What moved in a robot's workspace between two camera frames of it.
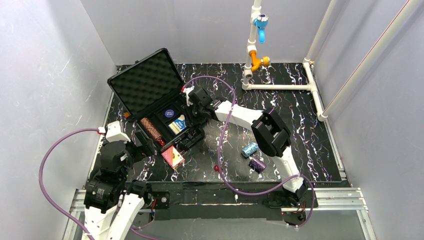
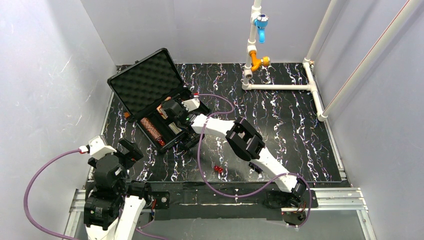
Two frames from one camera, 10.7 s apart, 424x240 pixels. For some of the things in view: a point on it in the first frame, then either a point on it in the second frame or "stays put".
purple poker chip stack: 257,164 stays put
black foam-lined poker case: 151,92 stays put
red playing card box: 173,157 to 160,109
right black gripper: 193,117 to 170,110
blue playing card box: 178,125 stays put
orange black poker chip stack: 151,129 stays put
